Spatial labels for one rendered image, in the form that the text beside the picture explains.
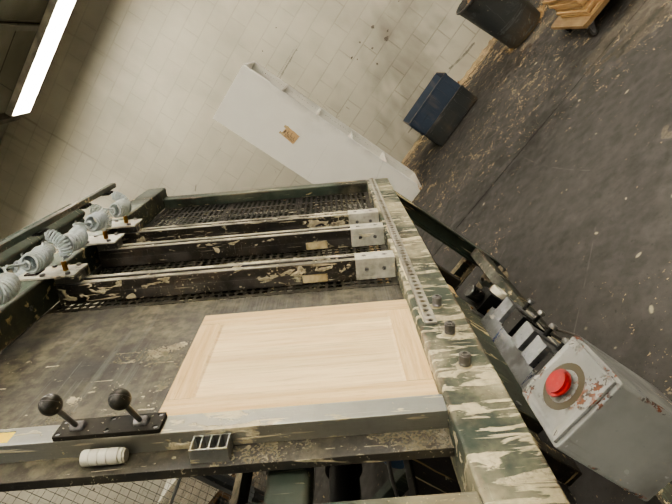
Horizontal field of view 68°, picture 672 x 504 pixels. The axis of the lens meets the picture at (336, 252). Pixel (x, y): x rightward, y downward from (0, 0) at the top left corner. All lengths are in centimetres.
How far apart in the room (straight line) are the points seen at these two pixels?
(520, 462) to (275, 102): 430
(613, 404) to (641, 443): 8
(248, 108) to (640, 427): 448
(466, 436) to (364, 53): 555
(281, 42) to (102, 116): 238
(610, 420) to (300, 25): 578
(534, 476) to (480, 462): 8
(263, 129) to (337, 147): 72
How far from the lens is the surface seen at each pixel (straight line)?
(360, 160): 490
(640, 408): 74
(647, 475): 81
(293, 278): 158
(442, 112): 526
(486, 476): 85
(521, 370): 115
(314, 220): 205
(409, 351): 117
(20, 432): 117
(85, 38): 686
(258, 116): 489
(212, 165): 657
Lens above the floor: 142
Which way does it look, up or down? 12 degrees down
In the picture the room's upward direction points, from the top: 58 degrees counter-clockwise
